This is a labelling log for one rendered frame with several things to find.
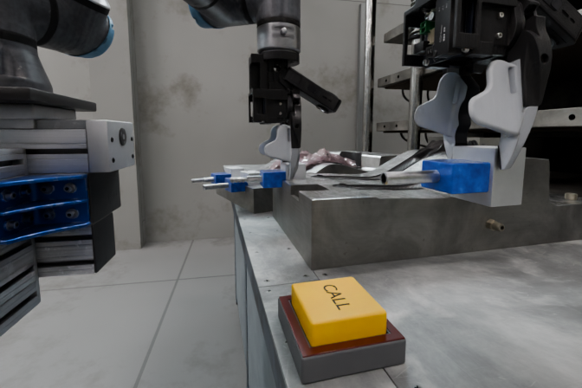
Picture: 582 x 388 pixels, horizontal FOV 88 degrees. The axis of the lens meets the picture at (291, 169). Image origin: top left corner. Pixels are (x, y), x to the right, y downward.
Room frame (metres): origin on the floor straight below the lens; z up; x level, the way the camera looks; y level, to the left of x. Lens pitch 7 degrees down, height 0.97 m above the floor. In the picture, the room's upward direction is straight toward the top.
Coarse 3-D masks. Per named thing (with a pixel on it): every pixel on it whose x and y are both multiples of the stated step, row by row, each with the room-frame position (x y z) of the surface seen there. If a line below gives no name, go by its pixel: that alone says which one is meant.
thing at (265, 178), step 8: (304, 168) 0.53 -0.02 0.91; (248, 176) 0.53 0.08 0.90; (256, 176) 0.53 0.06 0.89; (264, 176) 0.52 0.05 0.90; (272, 176) 0.52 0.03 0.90; (280, 176) 0.52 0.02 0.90; (288, 176) 0.52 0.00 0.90; (296, 176) 0.53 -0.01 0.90; (304, 176) 0.53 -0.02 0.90; (264, 184) 0.52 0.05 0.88; (272, 184) 0.52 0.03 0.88; (280, 184) 0.52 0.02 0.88
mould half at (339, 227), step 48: (288, 192) 0.47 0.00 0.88; (336, 192) 0.40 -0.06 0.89; (384, 192) 0.42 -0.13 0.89; (432, 192) 0.44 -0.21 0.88; (528, 192) 0.44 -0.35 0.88; (336, 240) 0.37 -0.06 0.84; (384, 240) 0.38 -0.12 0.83; (432, 240) 0.40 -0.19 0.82; (480, 240) 0.42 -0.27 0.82; (528, 240) 0.44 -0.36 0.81
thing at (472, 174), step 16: (432, 160) 0.29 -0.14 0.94; (448, 160) 0.29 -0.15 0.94; (464, 160) 0.29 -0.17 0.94; (480, 160) 0.28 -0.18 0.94; (496, 160) 0.27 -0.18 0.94; (384, 176) 0.28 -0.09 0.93; (400, 176) 0.27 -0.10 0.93; (416, 176) 0.27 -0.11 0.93; (432, 176) 0.28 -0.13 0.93; (448, 176) 0.27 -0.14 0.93; (464, 176) 0.27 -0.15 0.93; (480, 176) 0.27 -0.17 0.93; (496, 176) 0.27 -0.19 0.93; (512, 176) 0.28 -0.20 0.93; (448, 192) 0.27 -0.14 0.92; (464, 192) 0.27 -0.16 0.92; (480, 192) 0.28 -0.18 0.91; (496, 192) 0.27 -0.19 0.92; (512, 192) 0.28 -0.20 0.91
